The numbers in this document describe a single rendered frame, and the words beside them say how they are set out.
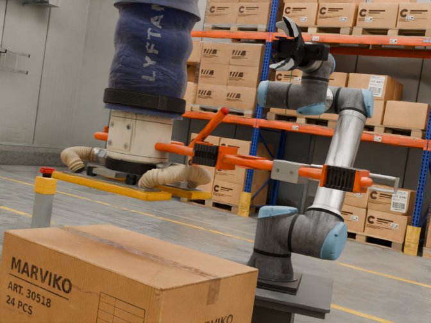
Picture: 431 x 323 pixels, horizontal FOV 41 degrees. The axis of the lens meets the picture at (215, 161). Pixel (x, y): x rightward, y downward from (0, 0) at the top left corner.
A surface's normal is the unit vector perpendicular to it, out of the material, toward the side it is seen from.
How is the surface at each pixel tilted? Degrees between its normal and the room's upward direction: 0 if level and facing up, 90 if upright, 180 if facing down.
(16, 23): 90
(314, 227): 64
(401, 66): 90
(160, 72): 75
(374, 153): 90
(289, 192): 90
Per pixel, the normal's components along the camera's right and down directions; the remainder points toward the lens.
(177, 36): 0.66, -0.21
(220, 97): -0.54, -0.04
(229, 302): 0.80, 0.15
